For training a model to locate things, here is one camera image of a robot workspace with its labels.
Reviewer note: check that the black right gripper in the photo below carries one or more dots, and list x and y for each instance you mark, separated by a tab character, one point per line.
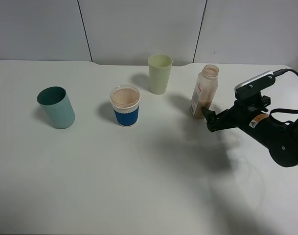
250	116

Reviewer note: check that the clear plastic drink bottle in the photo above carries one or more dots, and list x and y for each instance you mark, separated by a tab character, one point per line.
204	91

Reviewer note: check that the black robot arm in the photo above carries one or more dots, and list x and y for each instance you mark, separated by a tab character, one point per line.
285	149

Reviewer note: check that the cream plastic cup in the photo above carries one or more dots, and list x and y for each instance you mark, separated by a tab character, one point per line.
159	71

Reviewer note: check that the blue sleeved clear cup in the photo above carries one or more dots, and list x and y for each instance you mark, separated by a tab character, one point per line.
125	103

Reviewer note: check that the teal plastic cup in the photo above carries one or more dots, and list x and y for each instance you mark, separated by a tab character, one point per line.
57	107

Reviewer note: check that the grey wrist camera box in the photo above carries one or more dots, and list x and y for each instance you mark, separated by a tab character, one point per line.
254	85

